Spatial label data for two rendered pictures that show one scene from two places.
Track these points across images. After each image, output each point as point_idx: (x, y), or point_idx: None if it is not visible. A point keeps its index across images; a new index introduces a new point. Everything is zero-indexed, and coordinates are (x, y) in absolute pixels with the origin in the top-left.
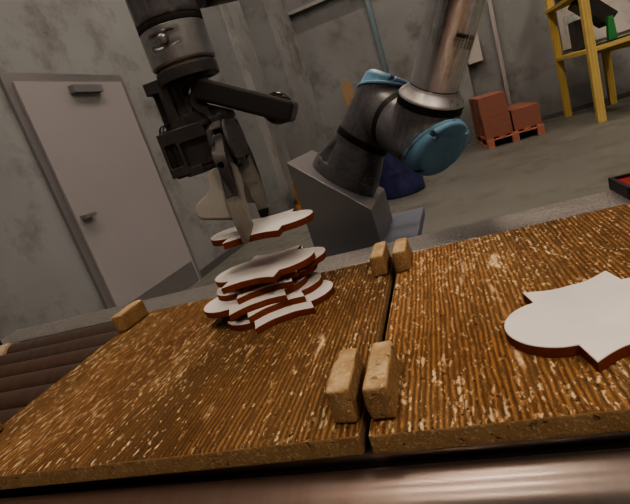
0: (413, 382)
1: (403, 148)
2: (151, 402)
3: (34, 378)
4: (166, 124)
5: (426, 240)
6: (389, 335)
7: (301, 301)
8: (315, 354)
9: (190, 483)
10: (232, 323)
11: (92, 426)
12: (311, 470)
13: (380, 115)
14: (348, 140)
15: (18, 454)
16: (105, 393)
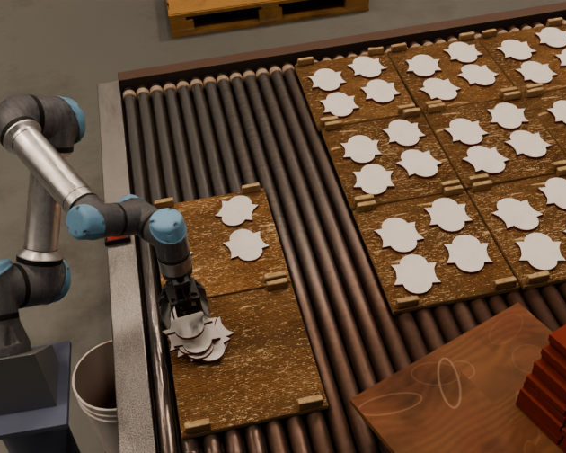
0: None
1: (59, 288)
2: (278, 348)
3: None
4: (190, 293)
5: (125, 309)
6: (244, 288)
7: None
8: (253, 306)
9: (305, 322)
10: (225, 346)
11: (293, 360)
12: None
13: (30, 283)
14: (14, 317)
15: (309, 378)
16: (273, 375)
